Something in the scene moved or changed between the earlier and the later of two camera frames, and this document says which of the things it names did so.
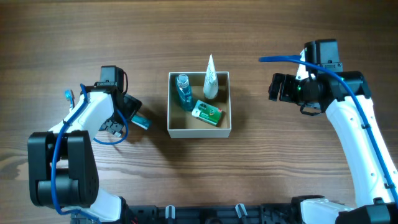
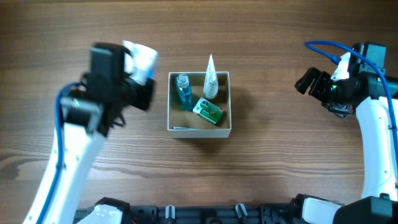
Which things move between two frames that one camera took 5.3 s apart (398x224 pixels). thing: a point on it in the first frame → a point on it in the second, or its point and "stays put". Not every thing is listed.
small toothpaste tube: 141,121 → 175,127
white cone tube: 211,86 stays put
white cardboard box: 181,124 stays put
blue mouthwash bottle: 185,91 stays put
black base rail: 285,213 stays put
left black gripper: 134,104 → 144,101
